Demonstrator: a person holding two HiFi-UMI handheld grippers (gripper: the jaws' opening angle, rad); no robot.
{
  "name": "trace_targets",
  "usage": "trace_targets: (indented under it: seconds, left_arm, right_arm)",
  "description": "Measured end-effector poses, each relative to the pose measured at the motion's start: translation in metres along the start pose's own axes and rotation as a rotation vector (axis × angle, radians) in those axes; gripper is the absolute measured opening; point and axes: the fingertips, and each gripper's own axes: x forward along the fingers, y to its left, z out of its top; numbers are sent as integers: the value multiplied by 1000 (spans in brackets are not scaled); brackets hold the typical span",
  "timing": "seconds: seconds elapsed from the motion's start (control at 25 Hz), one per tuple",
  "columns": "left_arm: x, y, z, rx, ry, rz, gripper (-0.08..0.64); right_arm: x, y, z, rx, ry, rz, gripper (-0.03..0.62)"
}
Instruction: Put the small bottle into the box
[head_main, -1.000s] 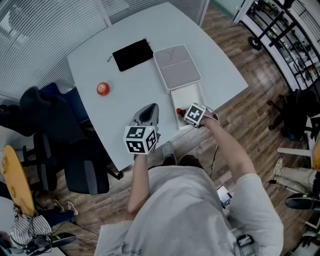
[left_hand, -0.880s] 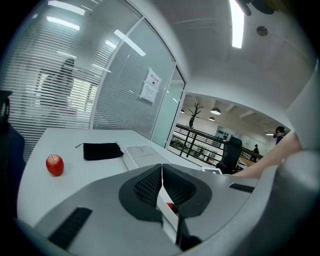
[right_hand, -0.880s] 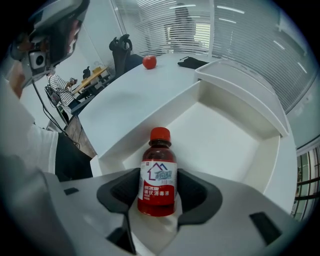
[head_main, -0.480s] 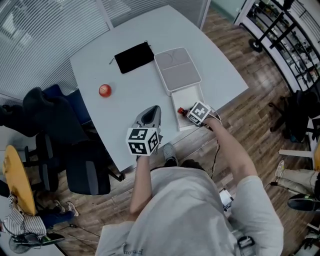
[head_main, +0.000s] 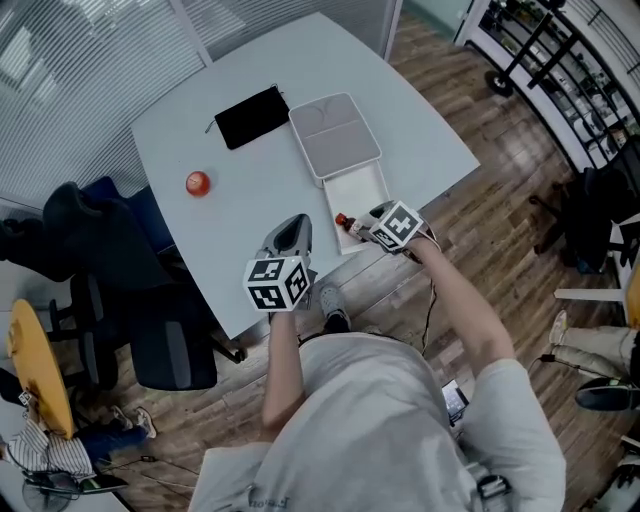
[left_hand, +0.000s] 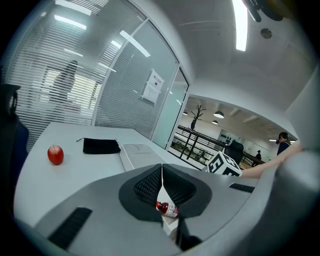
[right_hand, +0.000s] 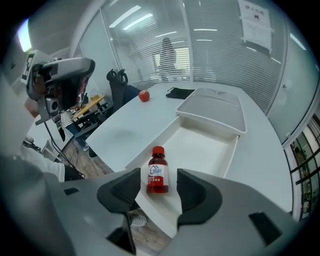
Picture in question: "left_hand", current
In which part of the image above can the black high-back office chair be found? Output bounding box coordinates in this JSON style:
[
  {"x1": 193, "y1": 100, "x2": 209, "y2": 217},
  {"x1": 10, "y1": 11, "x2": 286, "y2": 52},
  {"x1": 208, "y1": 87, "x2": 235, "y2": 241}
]
[{"x1": 224, "y1": 140, "x2": 245, "y2": 166}]

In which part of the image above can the white box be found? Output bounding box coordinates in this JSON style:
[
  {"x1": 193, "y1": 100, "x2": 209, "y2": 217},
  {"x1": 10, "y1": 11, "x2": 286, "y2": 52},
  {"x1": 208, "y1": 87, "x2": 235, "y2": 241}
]
[{"x1": 120, "y1": 142, "x2": 181, "y2": 237}]

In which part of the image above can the black cloth pouch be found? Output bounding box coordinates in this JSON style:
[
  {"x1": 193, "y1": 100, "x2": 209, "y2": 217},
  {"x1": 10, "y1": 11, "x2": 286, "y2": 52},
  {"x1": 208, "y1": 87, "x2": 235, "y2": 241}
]
[{"x1": 76, "y1": 137, "x2": 122, "y2": 155}]

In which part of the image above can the long ceiling light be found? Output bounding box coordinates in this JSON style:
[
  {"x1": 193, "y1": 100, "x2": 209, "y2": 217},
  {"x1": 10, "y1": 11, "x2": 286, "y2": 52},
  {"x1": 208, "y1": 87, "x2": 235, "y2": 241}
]
[{"x1": 231, "y1": 0, "x2": 249, "y2": 52}]

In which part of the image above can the black head-mounted camera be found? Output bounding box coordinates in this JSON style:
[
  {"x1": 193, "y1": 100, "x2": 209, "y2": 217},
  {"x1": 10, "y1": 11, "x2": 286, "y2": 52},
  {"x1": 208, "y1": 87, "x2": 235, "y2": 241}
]
[{"x1": 241, "y1": 0, "x2": 288, "y2": 23}]

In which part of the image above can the black coat rack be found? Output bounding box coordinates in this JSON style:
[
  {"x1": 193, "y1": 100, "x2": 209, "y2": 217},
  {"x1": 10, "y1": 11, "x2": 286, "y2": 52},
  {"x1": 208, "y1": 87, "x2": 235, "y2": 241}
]
[{"x1": 189, "y1": 104, "x2": 207, "y2": 131}]

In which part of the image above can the person's right forearm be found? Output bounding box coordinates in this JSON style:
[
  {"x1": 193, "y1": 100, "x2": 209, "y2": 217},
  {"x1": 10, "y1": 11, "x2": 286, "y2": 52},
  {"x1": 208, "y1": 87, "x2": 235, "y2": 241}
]
[{"x1": 240, "y1": 143, "x2": 305, "y2": 179}]

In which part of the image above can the small red-capped bottle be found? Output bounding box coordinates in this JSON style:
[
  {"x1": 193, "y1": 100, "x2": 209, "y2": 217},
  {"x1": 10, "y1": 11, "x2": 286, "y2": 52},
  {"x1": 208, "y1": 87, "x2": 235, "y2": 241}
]
[{"x1": 155, "y1": 200, "x2": 180, "y2": 219}]

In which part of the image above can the round ceiling smoke detector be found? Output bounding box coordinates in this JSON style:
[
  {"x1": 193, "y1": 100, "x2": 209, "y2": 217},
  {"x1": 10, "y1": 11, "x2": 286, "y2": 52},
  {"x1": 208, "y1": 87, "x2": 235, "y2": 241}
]
[{"x1": 260, "y1": 27, "x2": 273, "y2": 40}]

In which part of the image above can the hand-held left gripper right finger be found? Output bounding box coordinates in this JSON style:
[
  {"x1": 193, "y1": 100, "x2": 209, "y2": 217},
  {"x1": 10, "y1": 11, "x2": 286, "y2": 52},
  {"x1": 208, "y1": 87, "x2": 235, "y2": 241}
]
[{"x1": 161, "y1": 163, "x2": 260, "y2": 252}]

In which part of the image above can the red apple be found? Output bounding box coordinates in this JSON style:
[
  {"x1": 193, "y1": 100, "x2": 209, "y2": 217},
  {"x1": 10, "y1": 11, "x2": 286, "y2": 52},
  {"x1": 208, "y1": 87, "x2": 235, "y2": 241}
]
[{"x1": 47, "y1": 144, "x2": 65, "y2": 166}]

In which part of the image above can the white paper notice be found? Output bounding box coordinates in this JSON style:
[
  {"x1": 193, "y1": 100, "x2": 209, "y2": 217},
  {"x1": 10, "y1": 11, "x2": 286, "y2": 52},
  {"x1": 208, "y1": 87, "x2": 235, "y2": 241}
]
[{"x1": 141, "y1": 68, "x2": 166, "y2": 105}]

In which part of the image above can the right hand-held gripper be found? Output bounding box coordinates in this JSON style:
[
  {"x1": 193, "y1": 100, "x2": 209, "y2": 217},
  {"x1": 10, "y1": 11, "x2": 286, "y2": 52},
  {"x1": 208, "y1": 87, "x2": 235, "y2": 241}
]
[{"x1": 205, "y1": 150, "x2": 244, "y2": 178}]

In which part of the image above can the black mesh office chair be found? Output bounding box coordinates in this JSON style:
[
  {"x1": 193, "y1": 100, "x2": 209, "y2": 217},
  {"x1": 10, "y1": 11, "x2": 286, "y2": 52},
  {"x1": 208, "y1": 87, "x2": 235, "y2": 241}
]
[{"x1": 0, "y1": 83, "x2": 30, "y2": 218}]

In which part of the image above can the black metal railing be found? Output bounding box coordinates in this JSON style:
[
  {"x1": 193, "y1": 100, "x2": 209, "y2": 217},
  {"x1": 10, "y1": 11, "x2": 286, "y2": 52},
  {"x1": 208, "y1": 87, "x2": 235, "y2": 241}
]
[{"x1": 169, "y1": 124, "x2": 266, "y2": 167}]

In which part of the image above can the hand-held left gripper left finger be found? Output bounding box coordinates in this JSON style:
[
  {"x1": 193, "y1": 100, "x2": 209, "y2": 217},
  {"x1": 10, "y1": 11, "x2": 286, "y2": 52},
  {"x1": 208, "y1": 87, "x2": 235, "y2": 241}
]
[{"x1": 34, "y1": 163, "x2": 185, "y2": 256}]

